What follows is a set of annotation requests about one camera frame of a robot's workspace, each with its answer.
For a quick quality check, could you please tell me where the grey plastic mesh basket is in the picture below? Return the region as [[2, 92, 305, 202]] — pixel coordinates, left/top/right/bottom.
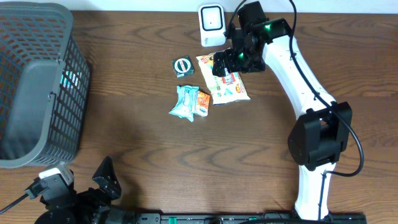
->
[[1, 1, 91, 169]]

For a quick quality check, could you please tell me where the black cable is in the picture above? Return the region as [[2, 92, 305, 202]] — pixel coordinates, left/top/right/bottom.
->
[[0, 192, 30, 216], [228, 0, 365, 221]]

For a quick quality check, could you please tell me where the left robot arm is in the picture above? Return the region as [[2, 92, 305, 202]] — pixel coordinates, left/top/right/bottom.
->
[[32, 156, 136, 224]]

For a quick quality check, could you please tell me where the green round-label ointment box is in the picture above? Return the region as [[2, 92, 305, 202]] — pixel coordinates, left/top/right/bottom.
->
[[172, 56, 195, 78]]

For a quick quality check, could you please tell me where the right black cable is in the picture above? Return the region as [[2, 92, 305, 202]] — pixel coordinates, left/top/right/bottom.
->
[[228, 0, 365, 221]]

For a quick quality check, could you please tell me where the left black cable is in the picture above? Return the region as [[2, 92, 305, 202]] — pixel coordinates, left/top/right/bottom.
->
[[0, 192, 30, 216]]

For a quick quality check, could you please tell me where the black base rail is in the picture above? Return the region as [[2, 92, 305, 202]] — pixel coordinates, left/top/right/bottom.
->
[[132, 212, 368, 224]]

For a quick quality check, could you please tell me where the teal wet wipes pack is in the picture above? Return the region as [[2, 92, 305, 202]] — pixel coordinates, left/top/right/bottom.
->
[[169, 85, 199, 122]]

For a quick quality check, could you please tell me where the small orange snack packet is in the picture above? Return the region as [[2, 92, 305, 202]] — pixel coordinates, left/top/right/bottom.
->
[[194, 91, 210, 117]]

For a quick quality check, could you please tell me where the white barcode scanner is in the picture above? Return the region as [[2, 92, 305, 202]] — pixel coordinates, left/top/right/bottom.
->
[[198, 4, 226, 47]]

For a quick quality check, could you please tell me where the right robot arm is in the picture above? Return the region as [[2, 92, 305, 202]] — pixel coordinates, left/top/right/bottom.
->
[[213, 16, 353, 221]]

